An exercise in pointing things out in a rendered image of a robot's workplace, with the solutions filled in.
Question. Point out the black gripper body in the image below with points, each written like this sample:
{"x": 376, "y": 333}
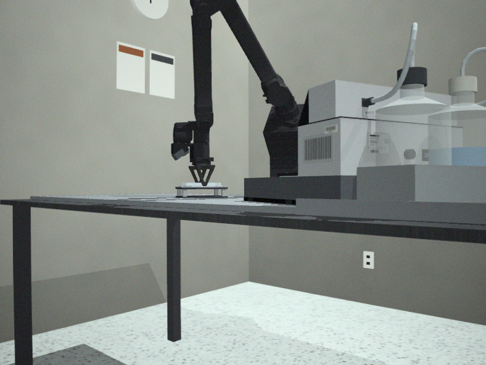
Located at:
{"x": 206, "y": 160}

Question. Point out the clear plastic bottle with black cap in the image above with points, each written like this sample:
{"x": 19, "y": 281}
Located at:
{"x": 413, "y": 129}

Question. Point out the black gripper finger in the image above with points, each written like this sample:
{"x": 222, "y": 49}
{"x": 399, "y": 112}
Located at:
{"x": 192, "y": 168}
{"x": 199, "y": 167}

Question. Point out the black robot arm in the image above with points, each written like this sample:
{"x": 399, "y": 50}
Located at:
{"x": 286, "y": 111}

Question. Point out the grey flexible hose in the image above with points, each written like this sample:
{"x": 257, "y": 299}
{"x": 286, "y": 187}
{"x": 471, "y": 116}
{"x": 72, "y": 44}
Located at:
{"x": 409, "y": 62}

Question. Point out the white well plate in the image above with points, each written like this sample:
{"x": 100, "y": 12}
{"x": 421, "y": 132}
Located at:
{"x": 199, "y": 184}

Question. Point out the white flexible hose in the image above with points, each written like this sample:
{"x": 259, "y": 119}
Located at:
{"x": 464, "y": 62}

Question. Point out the white bottle with cap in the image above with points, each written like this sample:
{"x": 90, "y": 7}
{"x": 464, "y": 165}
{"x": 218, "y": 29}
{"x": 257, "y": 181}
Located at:
{"x": 468, "y": 123}

